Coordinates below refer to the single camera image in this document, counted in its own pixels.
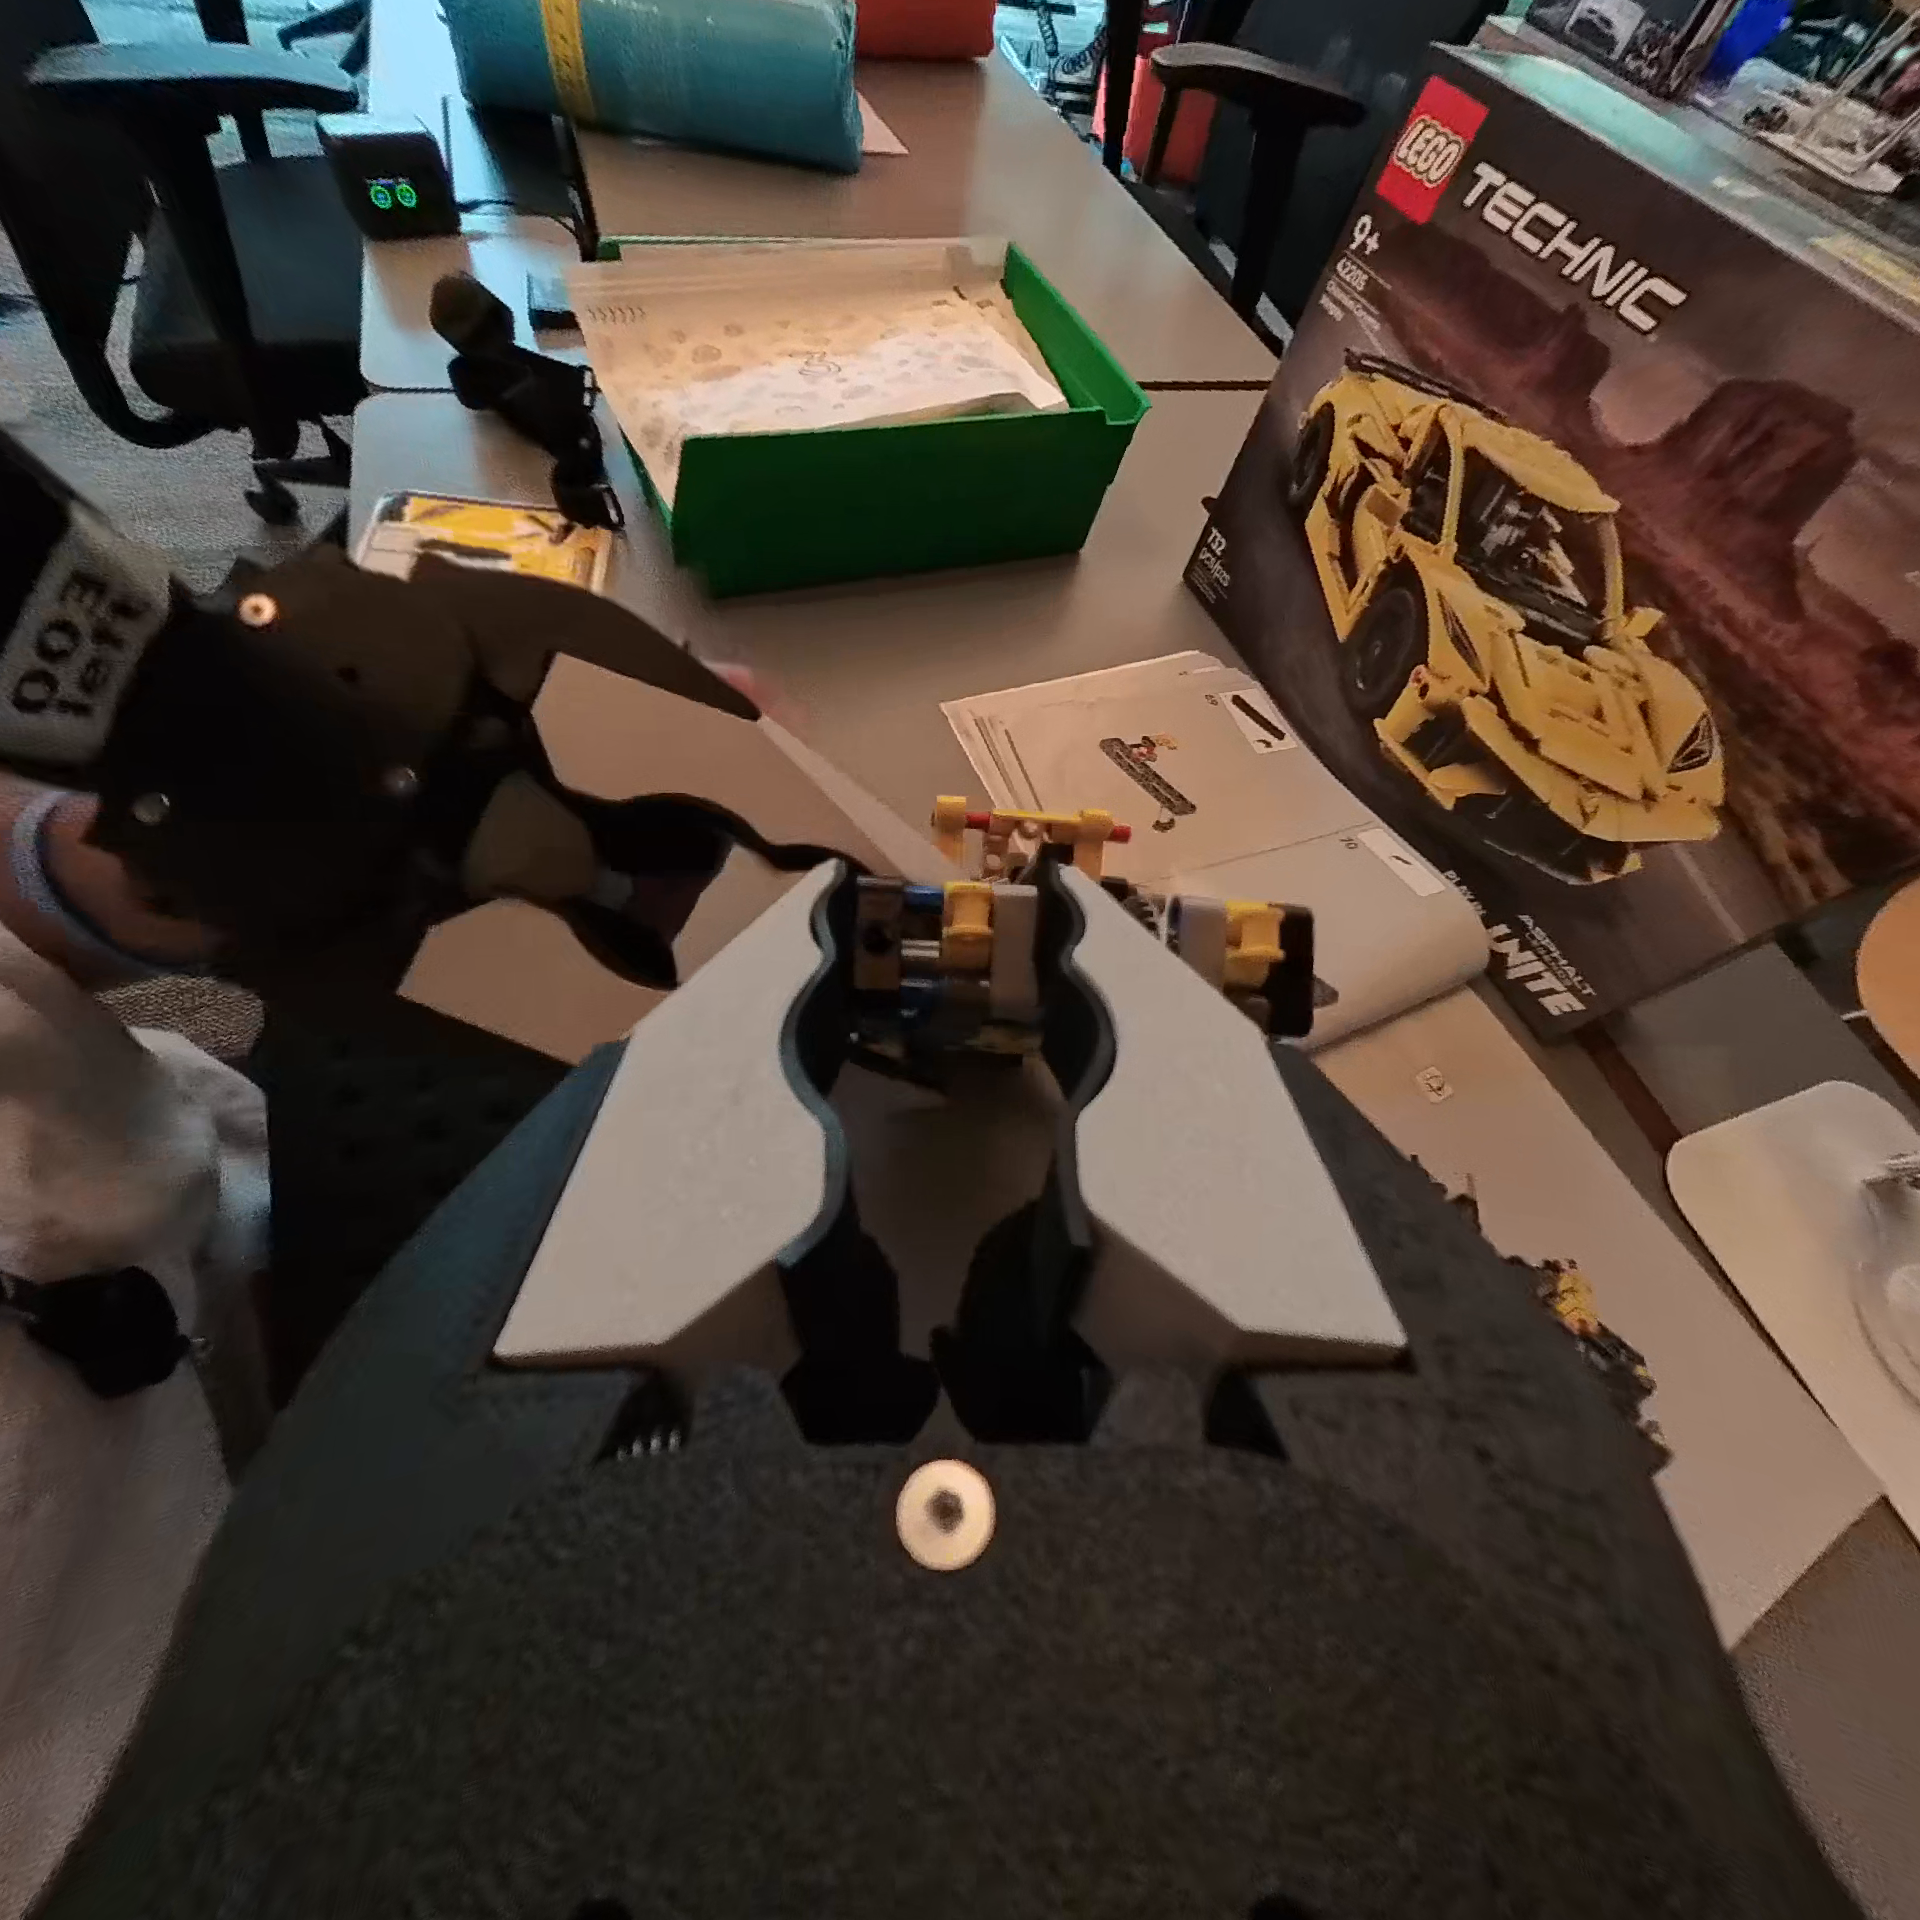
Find partly built lego car chassis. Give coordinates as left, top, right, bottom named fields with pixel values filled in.
left=828, top=794, right=1340, bottom=1092

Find open instruction booklet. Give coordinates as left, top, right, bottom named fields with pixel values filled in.
left=939, top=650, right=1882, bottom=1650

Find teal rolled bundle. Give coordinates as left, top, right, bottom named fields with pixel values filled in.
left=441, top=0, right=868, bottom=174

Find dark wrist bracelet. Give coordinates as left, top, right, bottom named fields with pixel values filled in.
left=4, top=794, right=98, bottom=963

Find lego set box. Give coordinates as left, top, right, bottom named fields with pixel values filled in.
left=1184, top=42, right=1920, bottom=1047

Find small black device green lights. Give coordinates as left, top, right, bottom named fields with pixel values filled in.
left=315, top=113, right=460, bottom=247

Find clear packet yellow pieces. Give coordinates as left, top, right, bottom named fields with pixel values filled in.
left=353, top=486, right=620, bottom=596

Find person's left hand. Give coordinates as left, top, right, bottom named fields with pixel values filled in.
left=697, top=654, right=807, bottom=741

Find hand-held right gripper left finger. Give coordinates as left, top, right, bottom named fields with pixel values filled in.
left=493, top=860, right=858, bottom=1369

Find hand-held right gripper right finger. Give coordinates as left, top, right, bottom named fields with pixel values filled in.
left=1053, top=870, right=1414, bottom=1369

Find black mesh chair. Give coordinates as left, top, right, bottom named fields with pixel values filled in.
left=1099, top=0, right=1369, bottom=341

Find wooden instruction sign board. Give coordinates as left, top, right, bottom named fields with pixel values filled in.
left=1854, top=871, right=1920, bottom=1086

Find black lanyard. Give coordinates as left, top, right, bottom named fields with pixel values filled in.
left=0, top=1265, right=192, bottom=1400

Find person's left forearm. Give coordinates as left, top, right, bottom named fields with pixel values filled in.
left=0, top=778, right=213, bottom=996

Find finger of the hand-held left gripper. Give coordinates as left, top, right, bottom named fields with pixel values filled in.
left=393, top=888, right=689, bottom=1063
left=526, top=658, right=963, bottom=888

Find black strap pouch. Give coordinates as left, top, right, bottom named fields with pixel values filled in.
left=426, top=268, right=627, bottom=532

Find white board stand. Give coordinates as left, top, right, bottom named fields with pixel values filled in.
left=1666, top=1073, right=1920, bottom=1536

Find tan paper bag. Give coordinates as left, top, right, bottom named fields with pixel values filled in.
left=567, top=236, right=1071, bottom=456

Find green plastic bin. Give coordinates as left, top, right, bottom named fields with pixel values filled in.
left=567, top=236, right=1159, bottom=608

